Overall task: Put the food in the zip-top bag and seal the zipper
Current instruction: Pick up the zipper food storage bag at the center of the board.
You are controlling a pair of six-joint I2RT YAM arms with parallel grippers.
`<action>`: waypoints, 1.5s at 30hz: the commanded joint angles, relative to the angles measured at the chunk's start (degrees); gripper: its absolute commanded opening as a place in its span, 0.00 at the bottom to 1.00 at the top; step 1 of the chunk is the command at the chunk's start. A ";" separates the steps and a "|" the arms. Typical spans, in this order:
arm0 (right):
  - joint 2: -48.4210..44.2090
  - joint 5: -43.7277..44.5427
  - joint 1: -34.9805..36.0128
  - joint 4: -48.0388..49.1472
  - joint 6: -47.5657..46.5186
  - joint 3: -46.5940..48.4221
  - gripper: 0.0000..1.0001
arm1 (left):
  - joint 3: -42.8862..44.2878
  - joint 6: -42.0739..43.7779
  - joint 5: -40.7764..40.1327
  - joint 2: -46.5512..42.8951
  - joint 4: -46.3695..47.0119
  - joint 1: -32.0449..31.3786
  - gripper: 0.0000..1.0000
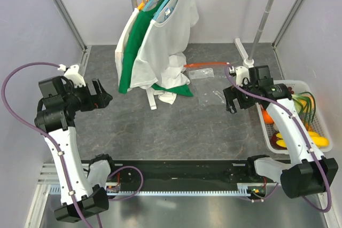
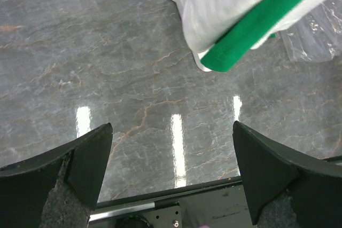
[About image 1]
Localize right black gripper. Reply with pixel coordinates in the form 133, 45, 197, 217
223, 78, 258, 114

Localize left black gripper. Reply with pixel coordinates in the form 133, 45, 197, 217
63, 78, 112, 112

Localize clear zip top bag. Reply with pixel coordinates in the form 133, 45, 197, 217
184, 61, 230, 107

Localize green onion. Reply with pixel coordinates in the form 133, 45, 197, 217
292, 91, 316, 130

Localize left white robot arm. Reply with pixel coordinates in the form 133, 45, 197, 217
34, 76, 117, 223

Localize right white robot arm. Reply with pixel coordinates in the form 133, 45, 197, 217
223, 65, 338, 199

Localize orange fruit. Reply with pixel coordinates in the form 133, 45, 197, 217
261, 108, 274, 124

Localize back white t-shirt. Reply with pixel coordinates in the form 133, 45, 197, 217
115, 8, 139, 64

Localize white t-shirt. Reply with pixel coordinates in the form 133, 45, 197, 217
115, 8, 139, 64
130, 0, 199, 97

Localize purple grapes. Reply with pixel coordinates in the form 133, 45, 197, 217
287, 87, 294, 95

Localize front white t-shirt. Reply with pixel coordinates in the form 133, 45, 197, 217
130, 0, 199, 97

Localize green t-shirt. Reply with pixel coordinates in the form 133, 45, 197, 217
118, 0, 193, 97

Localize white plastic basket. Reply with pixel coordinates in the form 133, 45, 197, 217
256, 80, 333, 154

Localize yellow banana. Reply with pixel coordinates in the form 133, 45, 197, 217
274, 131, 330, 149

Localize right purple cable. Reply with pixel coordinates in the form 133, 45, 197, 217
223, 66, 333, 214

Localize purple cable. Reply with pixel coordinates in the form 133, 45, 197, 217
223, 66, 333, 214
1, 62, 104, 228

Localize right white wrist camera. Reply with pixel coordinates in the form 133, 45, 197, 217
228, 66, 250, 87

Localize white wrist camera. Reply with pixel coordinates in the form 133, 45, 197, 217
228, 66, 250, 87
57, 64, 86, 88

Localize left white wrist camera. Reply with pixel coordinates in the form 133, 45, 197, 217
57, 64, 86, 88

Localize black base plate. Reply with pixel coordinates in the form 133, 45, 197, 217
111, 160, 274, 191

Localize grey cable duct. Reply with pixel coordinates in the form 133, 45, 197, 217
49, 184, 278, 196

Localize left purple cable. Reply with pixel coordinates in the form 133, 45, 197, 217
1, 62, 104, 228

